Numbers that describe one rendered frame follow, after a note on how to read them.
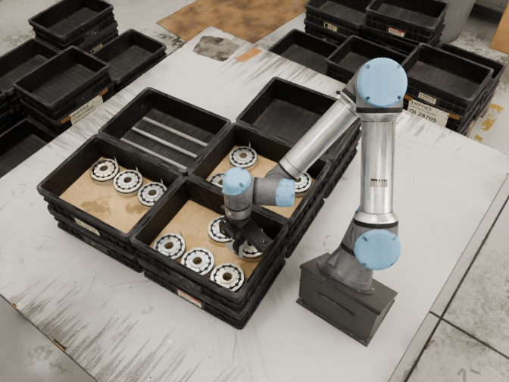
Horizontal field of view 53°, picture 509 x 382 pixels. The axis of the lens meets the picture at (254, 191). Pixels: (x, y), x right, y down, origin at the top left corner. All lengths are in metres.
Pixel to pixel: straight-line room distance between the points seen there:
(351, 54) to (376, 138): 1.87
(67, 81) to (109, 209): 1.27
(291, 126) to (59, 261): 0.98
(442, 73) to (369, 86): 1.68
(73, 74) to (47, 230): 1.20
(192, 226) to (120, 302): 0.34
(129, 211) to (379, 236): 0.87
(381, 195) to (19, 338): 1.86
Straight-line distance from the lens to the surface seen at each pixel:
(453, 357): 2.52
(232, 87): 2.39
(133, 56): 3.21
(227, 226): 1.51
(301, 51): 3.34
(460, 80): 2.93
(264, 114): 2.06
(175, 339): 1.67
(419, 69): 2.94
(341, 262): 1.52
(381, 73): 1.29
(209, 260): 1.60
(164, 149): 1.96
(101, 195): 1.86
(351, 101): 1.43
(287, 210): 1.74
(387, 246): 1.35
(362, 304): 1.47
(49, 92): 2.91
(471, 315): 2.63
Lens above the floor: 2.22
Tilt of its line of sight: 51 degrees down
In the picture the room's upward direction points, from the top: 2 degrees counter-clockwise
